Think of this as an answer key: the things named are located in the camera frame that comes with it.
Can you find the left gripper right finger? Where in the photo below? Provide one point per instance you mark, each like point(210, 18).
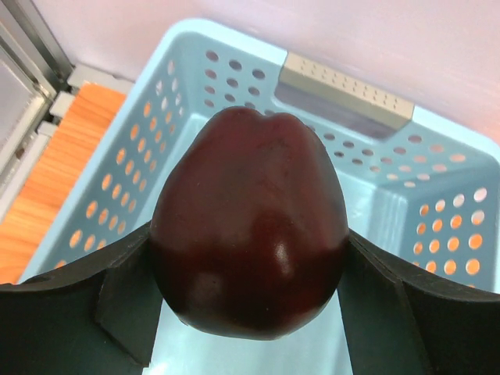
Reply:
point(401, 319)

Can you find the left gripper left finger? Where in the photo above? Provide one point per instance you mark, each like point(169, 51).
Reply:
point(96, 315)

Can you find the dark red fake apple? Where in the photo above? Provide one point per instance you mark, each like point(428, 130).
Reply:
point(250, 231)

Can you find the light blue plastic basket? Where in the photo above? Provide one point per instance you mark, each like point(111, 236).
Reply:
point(414, 184)

